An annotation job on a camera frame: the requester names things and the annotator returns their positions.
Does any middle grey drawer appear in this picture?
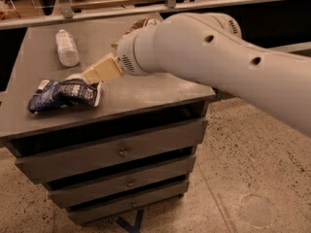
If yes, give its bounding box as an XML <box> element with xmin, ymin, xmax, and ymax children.
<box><xmin>49</xmin><ymin>154</ymin><xmax>195</xmax><ymax>208</ymax></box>

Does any bottom grey drawer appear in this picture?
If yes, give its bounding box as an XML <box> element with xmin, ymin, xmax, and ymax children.
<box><xmin>68</xmin><ymin>180</ymin><xmax>190</xmax><ymax>224</ymax></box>

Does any grey drawer cabinet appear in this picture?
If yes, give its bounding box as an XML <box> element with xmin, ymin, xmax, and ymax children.
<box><xmin>0</xmin><ymin>17</ymin><xmax>214</xmax><ymax>214</ymax></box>

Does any blue chip bag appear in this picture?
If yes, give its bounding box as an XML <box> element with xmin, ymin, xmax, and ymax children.
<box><xmin>27</xmin><ymin>74</ymin><xmax>102</xmax><ymax>114</ymax></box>

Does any metal railing frame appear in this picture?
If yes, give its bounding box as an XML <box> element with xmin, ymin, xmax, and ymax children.
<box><xmin>0</xmin><ymin>0</ymin><xmax>283</xmax><ymax>30</ymax></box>

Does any clear plastic water bottle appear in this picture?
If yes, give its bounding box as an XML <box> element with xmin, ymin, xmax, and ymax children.
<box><xmin>55</xmin><ymin>29</ymin><xmax>80</xmax><ymax>67</ymax></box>

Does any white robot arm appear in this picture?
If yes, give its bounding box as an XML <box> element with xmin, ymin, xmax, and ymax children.
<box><xmin>83</xmin><ymin>13</ymin><xmax>311</xmax><ymax>137</ymax></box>

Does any top grey drawer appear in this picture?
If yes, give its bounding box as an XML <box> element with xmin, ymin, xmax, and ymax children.
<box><xmin>16</xmin><ymin>118</ymin><xmax>207</xmax><ymax>183</ymax></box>

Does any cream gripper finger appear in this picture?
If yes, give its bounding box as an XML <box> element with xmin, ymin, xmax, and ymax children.
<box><xmin>82</xmin><ymin>53</ymin><xmax>123</xmax><ymax>83</ymax></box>

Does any grey drawer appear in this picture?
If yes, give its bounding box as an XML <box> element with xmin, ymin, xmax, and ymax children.
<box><xmin>16</xmin><ymin>118</ymin><xmax>207</xmax><ymax>183</ymax></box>
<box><xmin>49</xmin><ymin>154</ymin><xmax>195</xmax><ymax>208</ymax></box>
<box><xmin>68</xmin><ymin>180</ymin><xmax>190</xmax><ymax>224</ymax></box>

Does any brown and cream chip bag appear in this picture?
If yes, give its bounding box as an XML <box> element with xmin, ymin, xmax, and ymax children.
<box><xmin>111</xmin><ymin>17</ymin><xmax>161</xmax><ymax>50</ymax></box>

